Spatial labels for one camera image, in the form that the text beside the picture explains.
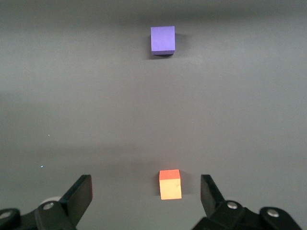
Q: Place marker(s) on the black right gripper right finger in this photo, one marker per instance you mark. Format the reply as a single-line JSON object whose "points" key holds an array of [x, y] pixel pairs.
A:
{"points": [[212, 198]]}

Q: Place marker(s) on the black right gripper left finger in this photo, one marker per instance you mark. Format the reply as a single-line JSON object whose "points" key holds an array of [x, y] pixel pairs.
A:
{"points": [[76, 198]]}

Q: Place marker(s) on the orange foam block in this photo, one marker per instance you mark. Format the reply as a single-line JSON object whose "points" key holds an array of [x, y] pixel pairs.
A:
{"points": [[170, 188]]}

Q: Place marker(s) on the purple foam block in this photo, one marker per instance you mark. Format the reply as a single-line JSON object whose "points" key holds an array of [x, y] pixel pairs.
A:
{"points": [[163, 39]]}

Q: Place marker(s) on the dark grey table mat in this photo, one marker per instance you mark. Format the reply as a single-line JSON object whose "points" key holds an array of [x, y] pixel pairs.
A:
{"points": [[120, 107]]}

